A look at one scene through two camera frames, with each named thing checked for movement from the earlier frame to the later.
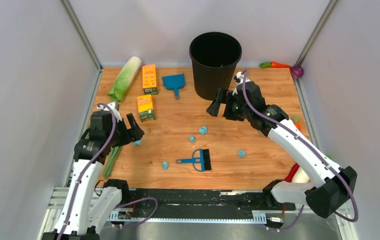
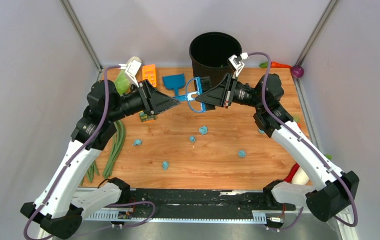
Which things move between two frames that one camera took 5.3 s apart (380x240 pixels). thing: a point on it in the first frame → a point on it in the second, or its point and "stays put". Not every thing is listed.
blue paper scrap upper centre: [203, 130] stays put
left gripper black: [135, 133] → [154, 101]
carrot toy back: [274, 64] stays put
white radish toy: [300, 176] stays put
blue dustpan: [174, 81] stays put
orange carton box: [149, 79] stays put
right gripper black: [221, 97] → [221, 94]
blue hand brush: [200, 159] → [194, 86]
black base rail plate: [160, 204] stays put
